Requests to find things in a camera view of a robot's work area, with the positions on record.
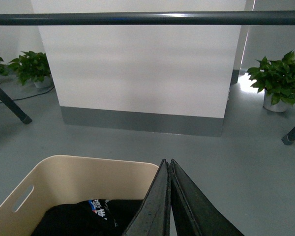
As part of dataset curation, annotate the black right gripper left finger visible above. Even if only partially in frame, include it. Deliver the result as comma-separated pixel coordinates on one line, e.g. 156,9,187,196
122,159,171,236

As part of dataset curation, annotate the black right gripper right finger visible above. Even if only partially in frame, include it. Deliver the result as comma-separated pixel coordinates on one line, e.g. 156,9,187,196
170,159,243,236

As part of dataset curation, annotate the beige plastic laundry hamper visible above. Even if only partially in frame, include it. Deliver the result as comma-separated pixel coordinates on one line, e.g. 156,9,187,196
0,155,158,236

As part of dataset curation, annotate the right hanger rack leg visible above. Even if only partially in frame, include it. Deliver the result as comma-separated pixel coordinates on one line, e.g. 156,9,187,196
281,126,295,146

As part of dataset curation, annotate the hanger rack leg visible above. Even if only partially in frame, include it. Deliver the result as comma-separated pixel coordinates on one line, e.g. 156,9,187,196
0,88,32,124
281,126,295,146

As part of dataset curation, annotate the left hanger rack leg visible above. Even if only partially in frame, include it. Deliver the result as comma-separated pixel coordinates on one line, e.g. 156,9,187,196
0,88,32,124

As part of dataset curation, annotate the black printed t-shirt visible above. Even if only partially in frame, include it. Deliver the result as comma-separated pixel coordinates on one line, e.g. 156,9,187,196
31,199,143,236

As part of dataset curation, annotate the green potted plant right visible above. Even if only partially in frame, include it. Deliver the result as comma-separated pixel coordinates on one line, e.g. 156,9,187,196
247,51,295,113

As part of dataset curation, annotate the black floor cable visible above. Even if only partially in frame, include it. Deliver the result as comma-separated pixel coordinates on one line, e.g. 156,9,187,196
0,86,55,107

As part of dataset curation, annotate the dark grey hanger rail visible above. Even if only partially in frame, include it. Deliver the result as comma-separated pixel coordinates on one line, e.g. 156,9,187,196
0,10,295,26

